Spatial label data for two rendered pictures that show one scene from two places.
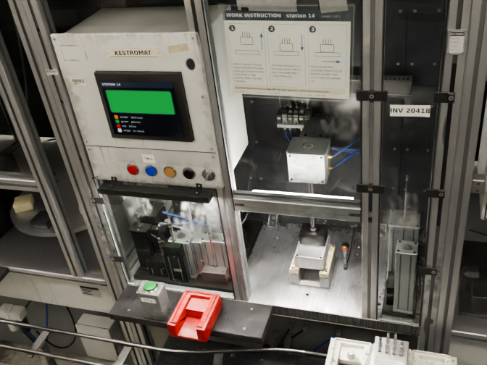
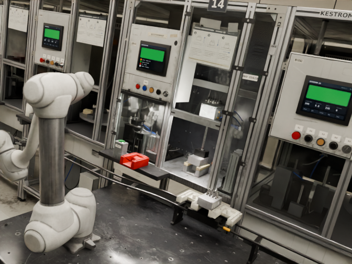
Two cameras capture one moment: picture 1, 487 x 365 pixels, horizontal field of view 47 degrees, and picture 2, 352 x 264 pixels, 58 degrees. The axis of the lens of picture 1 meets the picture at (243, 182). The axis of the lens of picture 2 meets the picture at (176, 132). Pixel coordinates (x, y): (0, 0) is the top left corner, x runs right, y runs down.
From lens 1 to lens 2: 1.00 m
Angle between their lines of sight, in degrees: 22
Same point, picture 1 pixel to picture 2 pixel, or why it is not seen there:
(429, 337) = (234, 206)
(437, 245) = (248, 150)
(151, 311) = (117, 153)
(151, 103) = (155, 55)
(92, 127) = (130, 64)
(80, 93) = (132, 48)
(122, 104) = (145, 54)
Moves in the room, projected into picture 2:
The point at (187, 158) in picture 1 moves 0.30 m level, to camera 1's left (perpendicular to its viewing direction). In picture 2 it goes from (160, 84) to (118, 75)
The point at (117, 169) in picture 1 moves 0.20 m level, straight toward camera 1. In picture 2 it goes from (132, 85) to (129, 88)
